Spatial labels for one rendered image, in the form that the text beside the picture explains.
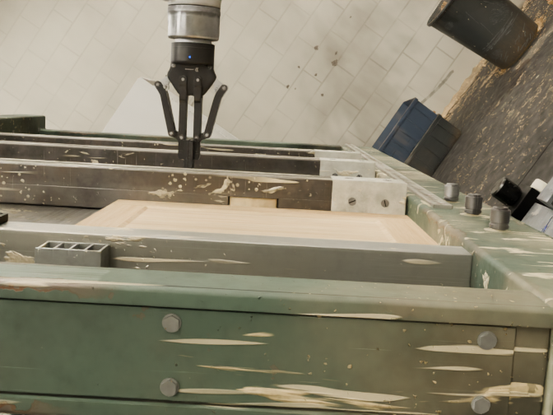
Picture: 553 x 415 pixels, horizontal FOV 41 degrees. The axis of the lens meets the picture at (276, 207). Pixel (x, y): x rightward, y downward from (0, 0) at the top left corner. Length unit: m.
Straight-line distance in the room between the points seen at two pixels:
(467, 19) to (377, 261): 4.64
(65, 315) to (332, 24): 5.86
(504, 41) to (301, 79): 1.77
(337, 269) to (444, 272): 0.12
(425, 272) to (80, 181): 0.66
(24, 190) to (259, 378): 0.80
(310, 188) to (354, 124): 5.13
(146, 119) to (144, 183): 3.75
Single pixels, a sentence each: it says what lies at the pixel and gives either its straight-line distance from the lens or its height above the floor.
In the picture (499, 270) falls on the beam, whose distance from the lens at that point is 0.75.
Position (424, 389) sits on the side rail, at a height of 0.95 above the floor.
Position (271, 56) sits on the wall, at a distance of 6.33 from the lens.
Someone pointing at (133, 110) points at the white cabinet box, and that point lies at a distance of 5.01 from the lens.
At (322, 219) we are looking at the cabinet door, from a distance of 1.16.
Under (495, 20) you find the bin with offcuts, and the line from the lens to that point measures 5.44.
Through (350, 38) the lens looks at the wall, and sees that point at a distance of 6.38.
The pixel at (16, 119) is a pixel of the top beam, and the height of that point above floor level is 1.86.
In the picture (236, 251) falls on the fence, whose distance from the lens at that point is 0.81.
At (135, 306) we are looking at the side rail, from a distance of 0.58.
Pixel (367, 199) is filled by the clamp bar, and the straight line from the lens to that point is 1.24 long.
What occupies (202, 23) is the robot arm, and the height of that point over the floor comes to 1.35.
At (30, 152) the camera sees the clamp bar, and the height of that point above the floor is 1.57.
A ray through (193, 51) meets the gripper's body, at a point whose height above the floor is 1.34.
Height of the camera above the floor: 1.17
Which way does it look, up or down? 4 degrees down
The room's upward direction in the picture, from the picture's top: 55 degrees counter-clockwise
